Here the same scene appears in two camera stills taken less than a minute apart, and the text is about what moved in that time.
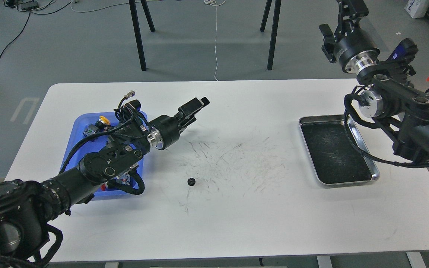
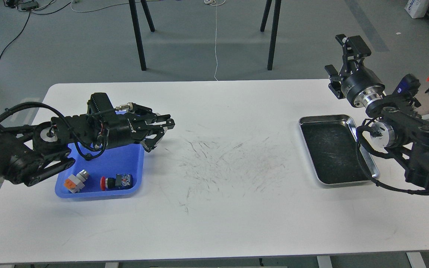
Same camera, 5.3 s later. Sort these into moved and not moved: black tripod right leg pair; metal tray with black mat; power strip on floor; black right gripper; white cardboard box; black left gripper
Moved: black left gripper; black right gripper
Not moved: black tripod right leg pair; white cardboard box; power strip on floor; metal tray with black mat
